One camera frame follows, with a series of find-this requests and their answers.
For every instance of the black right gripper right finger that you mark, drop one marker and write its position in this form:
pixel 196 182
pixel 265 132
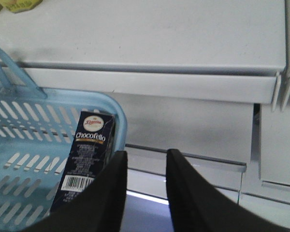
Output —
pixel 196 206

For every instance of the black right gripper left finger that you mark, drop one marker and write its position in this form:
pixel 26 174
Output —
pixel 99 208

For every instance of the blue chocolate cookie box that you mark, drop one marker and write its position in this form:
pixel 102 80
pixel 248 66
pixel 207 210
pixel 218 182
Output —
pixel 91 147

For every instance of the light blue plastic basket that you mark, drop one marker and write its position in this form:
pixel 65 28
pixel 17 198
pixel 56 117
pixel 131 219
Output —
pixel 37 127

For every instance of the white store shelving unit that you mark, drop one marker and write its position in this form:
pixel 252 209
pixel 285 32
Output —
pixel 202 76

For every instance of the yellow pear drink carton one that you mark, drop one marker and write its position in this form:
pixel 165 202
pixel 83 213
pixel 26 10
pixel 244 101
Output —
pixel 17 6

